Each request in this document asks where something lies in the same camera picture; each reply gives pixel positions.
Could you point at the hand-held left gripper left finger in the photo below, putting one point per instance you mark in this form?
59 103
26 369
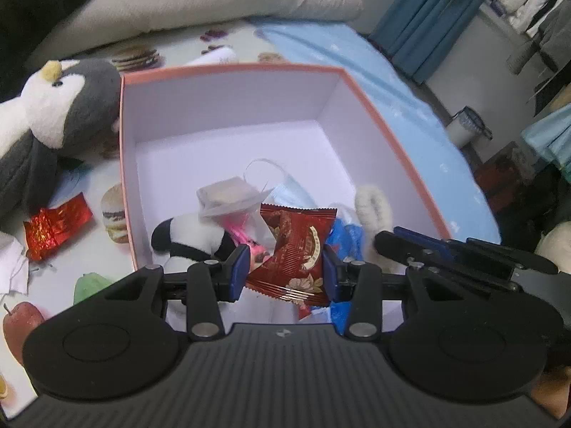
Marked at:
238 272

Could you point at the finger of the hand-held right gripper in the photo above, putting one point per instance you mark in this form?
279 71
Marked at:
401 247
424 238

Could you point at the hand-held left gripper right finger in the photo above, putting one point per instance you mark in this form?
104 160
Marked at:
332 274

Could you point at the pink packet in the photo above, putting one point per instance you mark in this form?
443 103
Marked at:
250 243

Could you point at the blue plastic packet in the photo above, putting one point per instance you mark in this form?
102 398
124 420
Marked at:
348 236

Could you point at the dark red snack packet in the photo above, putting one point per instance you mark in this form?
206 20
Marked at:
290 254

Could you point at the white fluffy plush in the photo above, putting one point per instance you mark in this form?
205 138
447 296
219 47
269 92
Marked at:
374 207

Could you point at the small panda plush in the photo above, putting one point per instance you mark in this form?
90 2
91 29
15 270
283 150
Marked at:
187 234

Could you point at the clear plastic snack bag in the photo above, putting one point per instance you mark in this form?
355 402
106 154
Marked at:
227 198

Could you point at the blue face mask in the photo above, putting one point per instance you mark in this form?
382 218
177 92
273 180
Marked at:
290 194

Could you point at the white box with orange rim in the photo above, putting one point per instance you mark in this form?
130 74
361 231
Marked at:
250 111

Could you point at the grey white penguin plush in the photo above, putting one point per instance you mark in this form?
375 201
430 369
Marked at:
80 107

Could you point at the cream fluffy cushion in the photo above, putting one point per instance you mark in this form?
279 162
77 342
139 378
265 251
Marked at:
555 243

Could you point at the white trash bin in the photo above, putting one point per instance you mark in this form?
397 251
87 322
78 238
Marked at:
466 127

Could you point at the blue star-print bedsheet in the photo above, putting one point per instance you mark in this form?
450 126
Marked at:
401 111

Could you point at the light blue cloth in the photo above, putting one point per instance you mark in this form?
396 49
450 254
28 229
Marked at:
551 136

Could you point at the red foil packet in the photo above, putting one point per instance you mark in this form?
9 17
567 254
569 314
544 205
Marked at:
55 227

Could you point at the blue curtain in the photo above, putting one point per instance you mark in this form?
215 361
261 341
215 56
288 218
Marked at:
424 13

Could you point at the white tissue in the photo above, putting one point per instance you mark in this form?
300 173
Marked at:
12 265

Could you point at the grey pillow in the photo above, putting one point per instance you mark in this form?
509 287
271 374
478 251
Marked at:
200 0

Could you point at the black jacket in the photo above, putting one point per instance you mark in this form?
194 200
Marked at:
26 9

